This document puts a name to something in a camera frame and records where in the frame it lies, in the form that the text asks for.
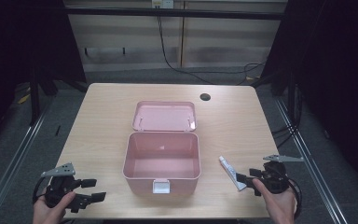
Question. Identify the black round desk grommet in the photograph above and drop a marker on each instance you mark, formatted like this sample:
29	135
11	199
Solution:
205	97

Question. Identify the pink plastic storage box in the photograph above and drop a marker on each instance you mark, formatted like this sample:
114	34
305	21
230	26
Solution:
161	158

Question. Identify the person's right hand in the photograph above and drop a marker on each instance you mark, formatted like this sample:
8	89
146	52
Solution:
278	207

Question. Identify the small black stick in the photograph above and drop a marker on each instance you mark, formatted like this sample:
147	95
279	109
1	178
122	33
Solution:
57	130

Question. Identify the black horizontal metal bar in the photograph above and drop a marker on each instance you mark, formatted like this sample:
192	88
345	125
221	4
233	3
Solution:
167	13

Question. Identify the person's left hand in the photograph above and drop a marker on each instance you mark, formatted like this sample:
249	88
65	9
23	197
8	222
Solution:
50	212

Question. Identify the black curtain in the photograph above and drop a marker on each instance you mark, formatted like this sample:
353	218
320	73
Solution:
18	43
338	77

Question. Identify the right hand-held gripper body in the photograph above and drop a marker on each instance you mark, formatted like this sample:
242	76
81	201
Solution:
276	177

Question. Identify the white wall power socket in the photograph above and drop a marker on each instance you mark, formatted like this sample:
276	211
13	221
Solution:
162	3

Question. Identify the white ointment tube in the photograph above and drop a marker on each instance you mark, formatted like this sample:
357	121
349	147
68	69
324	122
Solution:
231	174

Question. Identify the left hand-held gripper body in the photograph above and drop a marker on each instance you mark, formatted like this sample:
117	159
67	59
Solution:
61	184

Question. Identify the black metal stand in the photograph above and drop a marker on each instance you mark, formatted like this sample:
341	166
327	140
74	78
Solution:
34	96

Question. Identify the metal floor rail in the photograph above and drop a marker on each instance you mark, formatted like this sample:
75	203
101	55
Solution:
12	158
310	165

